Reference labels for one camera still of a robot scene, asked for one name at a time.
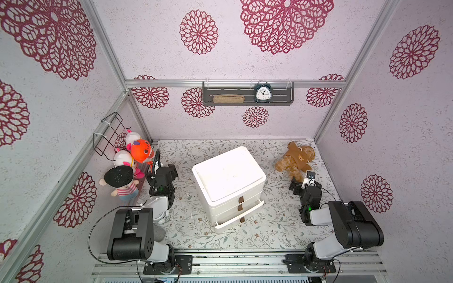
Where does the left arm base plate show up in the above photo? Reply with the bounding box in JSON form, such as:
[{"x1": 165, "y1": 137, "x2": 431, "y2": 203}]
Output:
[{"x1": 143, "y1": 255, "x2": 193, "y2": 275}]

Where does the teal alarm clock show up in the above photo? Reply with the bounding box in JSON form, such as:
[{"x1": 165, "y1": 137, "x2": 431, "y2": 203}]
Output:
[{"x1": 254, "y1": 83, "x2": 273, "y2": 103}]

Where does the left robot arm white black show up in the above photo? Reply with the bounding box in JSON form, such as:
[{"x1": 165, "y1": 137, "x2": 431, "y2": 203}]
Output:
[{"x1": 107, "y1": 150, "x2": 178, "y2": 267}]

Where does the black haired plush doll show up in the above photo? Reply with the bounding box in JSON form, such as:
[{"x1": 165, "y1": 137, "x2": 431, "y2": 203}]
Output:
[{"x1": 99, "y1": 165, "x2": 139, "y2": 201}]

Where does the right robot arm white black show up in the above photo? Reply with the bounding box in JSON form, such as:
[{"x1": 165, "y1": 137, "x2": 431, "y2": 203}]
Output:
[{"x1": 290, "y1": 178, "x2": 385, "y2": 264}]

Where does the pink eared white plush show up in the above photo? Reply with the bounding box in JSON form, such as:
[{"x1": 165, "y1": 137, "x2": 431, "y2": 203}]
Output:
[{"x1": 125, "y1": 129, "x2": 142, "y2": 150}]

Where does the white plush doll striped shirt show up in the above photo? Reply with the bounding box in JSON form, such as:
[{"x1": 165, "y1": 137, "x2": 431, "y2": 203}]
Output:
[{"x1": 113, "y1": 150, "x2": 145, "y2": 179}]

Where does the black wire wall basket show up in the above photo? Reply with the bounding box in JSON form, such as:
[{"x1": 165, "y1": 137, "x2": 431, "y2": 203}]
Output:
[{"x1": 92, "y1": 112, "x2": 130, "y2": 161}]

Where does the white plastic drawer cabinet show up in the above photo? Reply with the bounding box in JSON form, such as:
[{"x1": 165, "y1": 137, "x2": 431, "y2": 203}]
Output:
[{"x1": 192, "y1": 146, "x2": 266, "y2": 226}]

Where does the orange shark plush toy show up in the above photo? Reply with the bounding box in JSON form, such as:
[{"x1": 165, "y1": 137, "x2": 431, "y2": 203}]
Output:
[{"x1": 130, "y1": 139, "x2": 155, "y2": 165}]

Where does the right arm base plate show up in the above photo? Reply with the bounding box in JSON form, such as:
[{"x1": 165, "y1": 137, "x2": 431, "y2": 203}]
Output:
[{"x1": 283, "y1": 254, "x2": 336, "y2": 274}]

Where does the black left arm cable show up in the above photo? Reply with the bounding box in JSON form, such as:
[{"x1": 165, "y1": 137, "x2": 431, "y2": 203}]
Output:
[{"x1": 87, "y1": 204, "x2": 146, "y2": 265}]

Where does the grey wall shelf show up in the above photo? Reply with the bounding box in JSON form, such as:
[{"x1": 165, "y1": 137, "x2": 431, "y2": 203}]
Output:
[{"x1": 202, "y1": 80, "x2": 294, "y2": 107}]

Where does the brown gingerbread plush toy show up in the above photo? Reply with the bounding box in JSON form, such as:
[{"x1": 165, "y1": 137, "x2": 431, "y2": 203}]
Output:
[{"x1": 274, "y1": 141, "x2": 316, "y2": 182}]

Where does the aluminium frame profile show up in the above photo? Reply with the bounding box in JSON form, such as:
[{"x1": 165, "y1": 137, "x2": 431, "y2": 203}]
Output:
[{"x1": 0, "y1": 91, "x2": 129, "y2": 280}]

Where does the white bottom drawer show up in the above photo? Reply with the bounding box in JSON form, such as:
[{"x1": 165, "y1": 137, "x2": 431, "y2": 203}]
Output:
[{"x1": 213, "y1": 200, "x2": 264, "y2": 233}]

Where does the aluminium mounting rail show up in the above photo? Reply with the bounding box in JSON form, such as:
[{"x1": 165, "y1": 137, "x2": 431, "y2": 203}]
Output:
[{"x1": 88, "y1": 250, "x2": 390, "y2": 283}]

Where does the grey stone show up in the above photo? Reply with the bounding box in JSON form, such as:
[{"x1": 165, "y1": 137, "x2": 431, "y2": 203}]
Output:
[{"x1": 153, "y1": 225, "x2": 166, "y2": 242}]

